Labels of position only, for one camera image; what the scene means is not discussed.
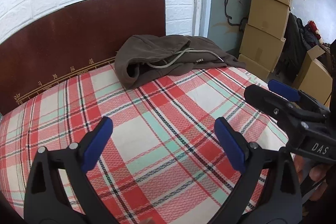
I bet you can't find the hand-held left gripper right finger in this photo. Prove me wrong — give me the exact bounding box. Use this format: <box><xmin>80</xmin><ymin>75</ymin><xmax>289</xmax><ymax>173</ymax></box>
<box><xmin>215</xmin><ymin>117</ymin><xmax>303</xmax><ymax>224</ymax></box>

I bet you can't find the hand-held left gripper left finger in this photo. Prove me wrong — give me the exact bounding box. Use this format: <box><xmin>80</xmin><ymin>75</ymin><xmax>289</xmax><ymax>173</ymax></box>
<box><xmin>24</xmin><ymin>116</ymin><xmax>118</xmax><ymax>224</ymax></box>

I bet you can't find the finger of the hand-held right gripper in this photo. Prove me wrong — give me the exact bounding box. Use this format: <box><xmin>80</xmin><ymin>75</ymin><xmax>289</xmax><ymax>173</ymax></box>
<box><xmin>268</xmin><ymin>79</ymin><xmax>330</xmax><ymax>116</ymax></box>
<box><xmin>244</xmin><ymin>84</ymin><xmax>303</xmax><ymax>125</ymax></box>

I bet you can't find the brown zip hoodie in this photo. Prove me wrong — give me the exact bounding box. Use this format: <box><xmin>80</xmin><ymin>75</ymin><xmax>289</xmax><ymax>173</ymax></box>
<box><xmin>115</xmin><ymin>34</ymin><xmax>246</xmax><ymax>89</ymax></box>

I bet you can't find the pile of dark clothes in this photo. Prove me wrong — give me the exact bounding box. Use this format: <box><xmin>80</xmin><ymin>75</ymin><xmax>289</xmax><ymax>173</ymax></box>
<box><xmin>283</xmin><ymin>12</ymin><xmax>320</xmax><ymax>78</ymax></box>

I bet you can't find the person's right hand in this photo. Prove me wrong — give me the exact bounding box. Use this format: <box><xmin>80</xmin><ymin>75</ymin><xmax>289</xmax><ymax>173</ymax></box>
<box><xmin>293</xmin><ymin>153</ymin><xmax>328</xmax><ymax>201</ymax></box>

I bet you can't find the low open cardboard box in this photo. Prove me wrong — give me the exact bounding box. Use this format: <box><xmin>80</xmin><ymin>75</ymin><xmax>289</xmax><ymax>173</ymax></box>
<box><xmin>292</xmin><ymin>45</ymin><xmax>334</xmax><ymax>107</ymax></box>

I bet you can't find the closed cardboard box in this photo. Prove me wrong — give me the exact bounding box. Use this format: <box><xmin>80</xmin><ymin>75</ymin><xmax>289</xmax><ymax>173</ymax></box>
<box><xmin>237</xmin><ymin>53</ymin><xmax>271</xmax><ymax>81</ymax></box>
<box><xmin>239</xmin><ymin>22</ymin><xmax>286</xmax><ymax>73</ymax></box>
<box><xmin>247</xmin><ymin>0</ymin><xmax>291</xmax><ymax>33</ymax></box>

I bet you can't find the red plaid blanket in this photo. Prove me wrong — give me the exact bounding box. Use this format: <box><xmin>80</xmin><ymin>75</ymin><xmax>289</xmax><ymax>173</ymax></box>
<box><xmin>0</xmin><ymin>63</ymin><xmax>289</xmax><ymax>223</ymax></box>

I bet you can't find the red plush doll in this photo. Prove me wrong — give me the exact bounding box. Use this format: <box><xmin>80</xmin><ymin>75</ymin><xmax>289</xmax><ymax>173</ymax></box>
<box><xmin>307</xmin><ymin>20</ymin><xmax>323</xmax><ymax>40</ymax></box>

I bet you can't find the dark red wooden headboard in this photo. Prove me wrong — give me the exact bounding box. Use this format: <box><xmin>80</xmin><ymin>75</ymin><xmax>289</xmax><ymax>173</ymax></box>
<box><xmin>0</xmin><ymin>0</ymin><xmax>166</xmax><ymax>115</ymax></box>

